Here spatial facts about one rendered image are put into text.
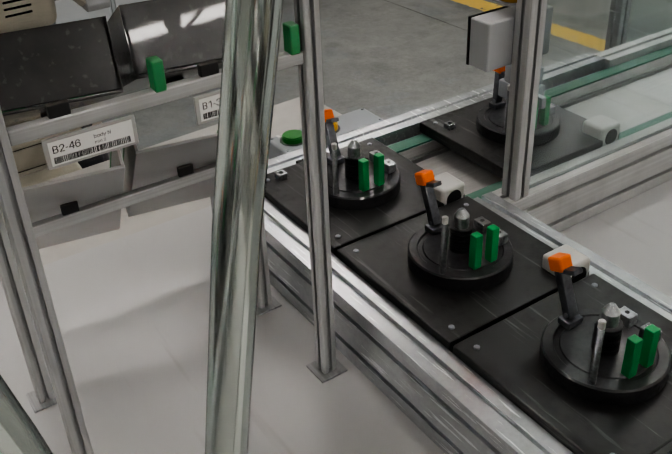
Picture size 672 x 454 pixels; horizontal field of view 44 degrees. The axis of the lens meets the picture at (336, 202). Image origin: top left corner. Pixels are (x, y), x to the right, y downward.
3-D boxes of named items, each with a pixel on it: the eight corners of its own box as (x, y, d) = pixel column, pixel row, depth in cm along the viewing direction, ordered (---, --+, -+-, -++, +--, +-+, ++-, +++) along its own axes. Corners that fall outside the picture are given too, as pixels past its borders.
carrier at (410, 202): (251, 190, 134) (244, 119, 128) (372, 147, 145) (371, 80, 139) (335, 260, 117) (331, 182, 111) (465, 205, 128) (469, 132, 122)
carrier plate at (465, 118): (419, 132, 150) (419, 121, 149) (517, 97, 161) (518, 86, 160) (514, 186, 132) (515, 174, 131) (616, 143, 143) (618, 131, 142)
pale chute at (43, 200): (24, 253, 115) (16, 222, 116) (120, 229, 119) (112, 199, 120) (2, 195, 89) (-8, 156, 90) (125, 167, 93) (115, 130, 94)
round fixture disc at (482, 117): (459, 124, 147) (459, 113, 146) (517, 103, 154) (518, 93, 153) (516, 153, 137) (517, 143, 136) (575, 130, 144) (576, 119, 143)
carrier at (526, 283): (336, 261, 117) (333, 183, 110) (467, 206, 128) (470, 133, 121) (449, 356, 99) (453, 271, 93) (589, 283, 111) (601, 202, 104)
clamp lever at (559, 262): (558, 317, 98) (546, 257, 96) (570, 311, 99) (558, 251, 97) (581, 323, 95) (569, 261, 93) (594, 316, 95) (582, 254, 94)
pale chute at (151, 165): (127, 217, 122) (119, 188, 123) (214, 195, 126) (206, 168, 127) (135, 154, 96) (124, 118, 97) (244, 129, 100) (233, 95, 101)
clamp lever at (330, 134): (327, 158, 133) (315, 111, 131) (337, 154, 134) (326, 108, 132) (339, 158, 130) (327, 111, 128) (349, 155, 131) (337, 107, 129)
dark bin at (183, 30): (108, 95, 110) (94, 39, 109) (204, 76, 114) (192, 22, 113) (135, 79, 84) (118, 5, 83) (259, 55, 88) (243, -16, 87)
